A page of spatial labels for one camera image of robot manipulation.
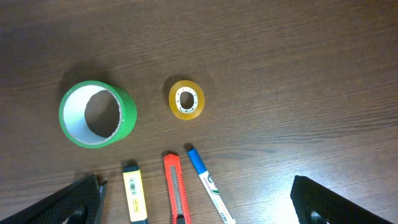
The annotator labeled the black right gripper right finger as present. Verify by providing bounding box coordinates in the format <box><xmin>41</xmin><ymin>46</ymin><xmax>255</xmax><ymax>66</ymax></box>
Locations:
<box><xmin>290</xmin><ymin>175</ymin><xmax>392</xmax><ymax>224</ymax></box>

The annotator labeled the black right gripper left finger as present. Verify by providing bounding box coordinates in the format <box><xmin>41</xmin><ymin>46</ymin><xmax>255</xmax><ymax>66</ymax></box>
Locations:
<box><xmin>1</xmin><ymin>174</ymin><xmax>101</xmax><ymax>224</ymax></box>

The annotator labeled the green tape roll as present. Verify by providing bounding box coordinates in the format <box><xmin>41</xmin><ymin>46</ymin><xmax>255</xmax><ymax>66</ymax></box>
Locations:
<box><xmin>58</xmin><ymin>80</ymin><xmax>137</xmax><ymax>149</ymax></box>

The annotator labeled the small yellow tape roll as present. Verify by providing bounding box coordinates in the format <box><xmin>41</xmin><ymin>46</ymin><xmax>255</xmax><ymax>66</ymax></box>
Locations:
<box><xmin>169</xmin><ymin>80</ymin><xmax>205</xmax><ymax>120</ymax></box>

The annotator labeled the orange black stapler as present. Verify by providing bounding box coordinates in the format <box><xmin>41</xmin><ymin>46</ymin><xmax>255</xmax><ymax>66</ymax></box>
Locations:
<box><xmin>97</xmin><ymin>180</ymin><xmax>108</xmax><ymax>222</ymax></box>

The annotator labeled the yellow highlighter marker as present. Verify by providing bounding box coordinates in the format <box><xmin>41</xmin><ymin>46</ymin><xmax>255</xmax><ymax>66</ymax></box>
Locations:
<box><xmin>123</xmin><ymin>165</ymin><xmax>148</xmax><ymax>224</ymax></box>

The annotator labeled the blue whiteboard marker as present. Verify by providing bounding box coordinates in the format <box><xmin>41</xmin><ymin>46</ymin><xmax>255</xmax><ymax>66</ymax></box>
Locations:
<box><xmin>187</xmin><ymin>148</ymin><xmax>236</xmax><ymax>224</ymax></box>

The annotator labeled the red utility knife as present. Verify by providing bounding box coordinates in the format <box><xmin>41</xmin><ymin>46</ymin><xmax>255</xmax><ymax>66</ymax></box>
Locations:
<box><xmin>164</xmin><ymin>153</ymin><xmax>192</xmax><ymax>224</ymax></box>

